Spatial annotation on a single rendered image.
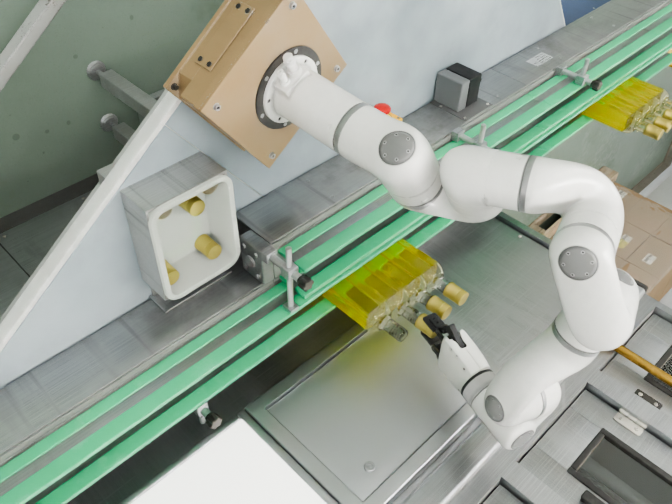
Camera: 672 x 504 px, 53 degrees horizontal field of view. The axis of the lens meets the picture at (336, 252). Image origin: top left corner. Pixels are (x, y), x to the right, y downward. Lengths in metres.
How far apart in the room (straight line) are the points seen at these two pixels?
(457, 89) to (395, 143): 0.70
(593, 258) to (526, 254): 0.90
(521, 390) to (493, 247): 0.76
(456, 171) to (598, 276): 0.25
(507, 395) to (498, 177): 0.37
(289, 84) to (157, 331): 0.53
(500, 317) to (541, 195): 0.72
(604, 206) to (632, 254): 4.43
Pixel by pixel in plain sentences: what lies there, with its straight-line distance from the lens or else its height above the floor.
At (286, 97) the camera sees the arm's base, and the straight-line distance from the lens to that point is 1.17.
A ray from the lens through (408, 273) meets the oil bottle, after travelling 1.47.
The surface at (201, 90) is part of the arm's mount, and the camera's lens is 1.13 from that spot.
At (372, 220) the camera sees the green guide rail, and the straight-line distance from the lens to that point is 1.42.
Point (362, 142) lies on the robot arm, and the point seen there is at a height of 1.06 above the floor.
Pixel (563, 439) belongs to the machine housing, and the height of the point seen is 1.47.
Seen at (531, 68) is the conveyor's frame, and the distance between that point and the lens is 2.00.
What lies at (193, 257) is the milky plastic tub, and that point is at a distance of 1.37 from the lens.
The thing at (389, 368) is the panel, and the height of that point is 1.12.
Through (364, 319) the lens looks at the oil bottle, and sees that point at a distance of 1.40.
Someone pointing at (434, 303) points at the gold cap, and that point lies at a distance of 1.44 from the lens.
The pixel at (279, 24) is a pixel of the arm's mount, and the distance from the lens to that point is 1.15.
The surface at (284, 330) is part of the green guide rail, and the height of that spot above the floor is 0.94.
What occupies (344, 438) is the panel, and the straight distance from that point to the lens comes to 1.39.
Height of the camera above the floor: 1.65
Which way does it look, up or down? 30 degrees down
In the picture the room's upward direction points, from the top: 126 degrees clockwise
